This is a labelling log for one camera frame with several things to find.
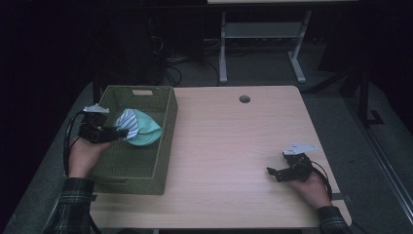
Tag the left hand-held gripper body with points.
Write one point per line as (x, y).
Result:
(94, 130)

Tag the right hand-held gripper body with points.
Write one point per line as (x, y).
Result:
(297, 169)

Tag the mint green pet garment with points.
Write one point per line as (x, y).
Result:
(142, 128)

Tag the green woven basket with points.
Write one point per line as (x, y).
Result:
(136, 162)

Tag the person's right hand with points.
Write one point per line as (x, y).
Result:
(313, 191)

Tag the person's left hand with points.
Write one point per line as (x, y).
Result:
(84, 157)

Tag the grey tape piece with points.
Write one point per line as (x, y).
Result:
(341, 197)

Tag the round table grommet hole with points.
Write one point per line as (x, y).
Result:
(244, 99)

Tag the white-legged desk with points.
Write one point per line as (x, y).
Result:
(263, 31)

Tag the aluminium rail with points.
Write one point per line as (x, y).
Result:
(53, 214)
(383, 156)

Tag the black metal frame post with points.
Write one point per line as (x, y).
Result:
(365, 97)

